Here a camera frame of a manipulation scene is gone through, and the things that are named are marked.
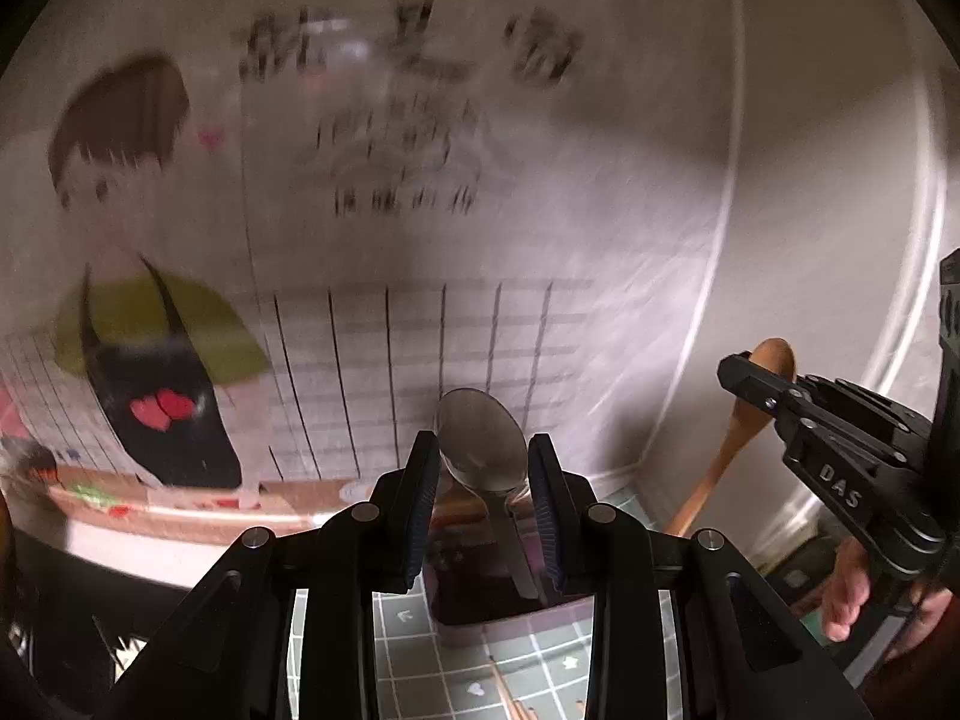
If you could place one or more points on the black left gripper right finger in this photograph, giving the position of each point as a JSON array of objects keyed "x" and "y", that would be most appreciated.
[{"x": 561, "y": 500}]

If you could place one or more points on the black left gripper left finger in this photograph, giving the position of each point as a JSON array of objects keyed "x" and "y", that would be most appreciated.
[{"x": 405, "y": 499}]

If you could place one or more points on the metal spoon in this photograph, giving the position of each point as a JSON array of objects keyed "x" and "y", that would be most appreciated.
[{"x": 484, "y": 450}]

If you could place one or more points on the brown wooden spoon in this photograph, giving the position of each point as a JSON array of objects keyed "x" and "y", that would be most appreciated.
[{"x": 746, "y": 422}]

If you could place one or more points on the person's right hand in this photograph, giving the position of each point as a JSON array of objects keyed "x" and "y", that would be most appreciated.
[{"x": 851, "y": 590}]

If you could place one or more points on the purple utensil holder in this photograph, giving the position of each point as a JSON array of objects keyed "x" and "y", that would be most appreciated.
[{"x": 468, "y": 583}]

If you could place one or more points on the green checkered table mat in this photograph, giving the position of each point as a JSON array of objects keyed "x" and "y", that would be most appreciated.
[{"x": 425, "y": 671}]

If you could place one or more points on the cartoon wall sticker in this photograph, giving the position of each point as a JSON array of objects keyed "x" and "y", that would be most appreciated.
[{"x": 248, "y": 245}]

